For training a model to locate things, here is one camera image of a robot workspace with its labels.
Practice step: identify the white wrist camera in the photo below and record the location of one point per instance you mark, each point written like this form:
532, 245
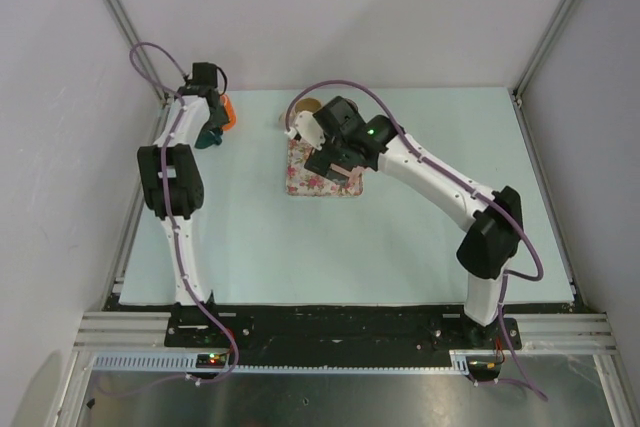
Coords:
187, 78
307, 128

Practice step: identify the floral pattern tray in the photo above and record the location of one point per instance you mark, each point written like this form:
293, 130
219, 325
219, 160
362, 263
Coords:
300, 182

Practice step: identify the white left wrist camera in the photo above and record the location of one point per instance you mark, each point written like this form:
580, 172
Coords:
187, 78

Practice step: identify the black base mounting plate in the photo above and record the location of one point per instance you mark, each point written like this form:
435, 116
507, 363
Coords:
250, 326

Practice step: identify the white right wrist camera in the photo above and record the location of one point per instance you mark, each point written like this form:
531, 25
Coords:
307, 128

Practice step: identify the dark green mug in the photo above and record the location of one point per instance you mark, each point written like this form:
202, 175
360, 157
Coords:
209, 138

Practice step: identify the aluminium frame rail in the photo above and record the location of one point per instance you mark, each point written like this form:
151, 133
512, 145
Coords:
567, 334

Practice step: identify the orange mug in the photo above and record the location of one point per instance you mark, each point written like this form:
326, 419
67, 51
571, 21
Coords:
229, 109

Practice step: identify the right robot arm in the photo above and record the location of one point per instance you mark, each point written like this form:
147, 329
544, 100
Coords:
343, 142

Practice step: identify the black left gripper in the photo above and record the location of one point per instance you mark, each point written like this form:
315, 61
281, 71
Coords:
220, 119

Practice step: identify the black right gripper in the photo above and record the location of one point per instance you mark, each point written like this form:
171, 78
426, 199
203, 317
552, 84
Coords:
319, 162

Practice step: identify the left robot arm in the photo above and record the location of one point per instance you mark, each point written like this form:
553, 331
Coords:
173, 188

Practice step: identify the pink ceramic mug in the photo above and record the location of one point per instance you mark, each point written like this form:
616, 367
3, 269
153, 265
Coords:
345, 177

